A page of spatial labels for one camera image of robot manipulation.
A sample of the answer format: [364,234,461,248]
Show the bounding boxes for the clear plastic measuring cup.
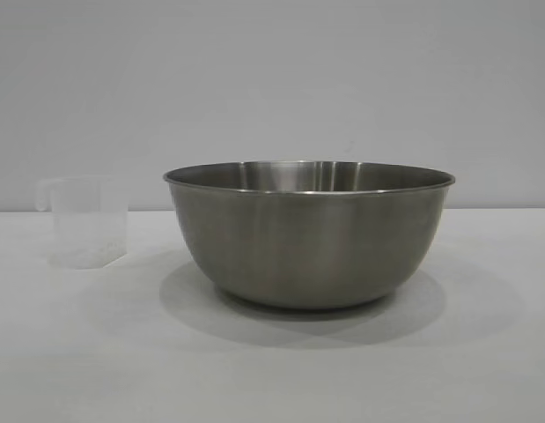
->
[35,174,130,269]

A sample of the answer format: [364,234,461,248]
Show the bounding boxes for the stainless steel mixing bowl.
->
[162,159,459,311]

